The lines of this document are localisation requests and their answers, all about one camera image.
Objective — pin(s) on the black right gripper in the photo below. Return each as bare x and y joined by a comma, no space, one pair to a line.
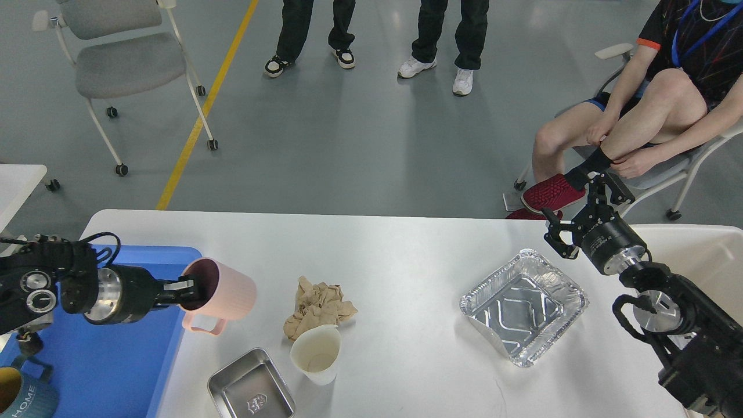
611,245

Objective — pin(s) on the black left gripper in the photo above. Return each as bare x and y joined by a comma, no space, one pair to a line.
127,293

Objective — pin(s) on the pink ribbed mug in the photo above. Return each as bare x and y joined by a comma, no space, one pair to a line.
229,295

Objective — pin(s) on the aluminium foil tray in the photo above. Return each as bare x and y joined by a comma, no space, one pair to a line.
524,307

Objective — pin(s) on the small steel tray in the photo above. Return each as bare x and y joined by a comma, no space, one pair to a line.
251,386

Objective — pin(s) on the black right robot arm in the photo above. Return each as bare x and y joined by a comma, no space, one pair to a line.
697,342

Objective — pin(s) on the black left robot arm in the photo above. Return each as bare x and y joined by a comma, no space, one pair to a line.
42,274

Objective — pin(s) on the white chair under person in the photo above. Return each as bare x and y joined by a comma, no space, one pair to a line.
682,167

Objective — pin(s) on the blue plastic tray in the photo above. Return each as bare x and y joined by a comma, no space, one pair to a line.
111,370

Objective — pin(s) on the crumpled brown paper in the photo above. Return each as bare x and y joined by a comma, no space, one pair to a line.
316,305

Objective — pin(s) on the white paper cup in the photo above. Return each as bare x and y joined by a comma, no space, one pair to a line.
315,353

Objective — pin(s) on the dark blue home mug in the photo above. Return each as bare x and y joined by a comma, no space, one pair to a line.
23,395

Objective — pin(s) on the seated person in shorts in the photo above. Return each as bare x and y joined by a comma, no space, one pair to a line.
681,88

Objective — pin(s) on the white side table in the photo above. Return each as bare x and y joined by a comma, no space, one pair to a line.
18,181

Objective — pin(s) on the grey rolling chair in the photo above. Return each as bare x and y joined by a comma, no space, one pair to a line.
122,68

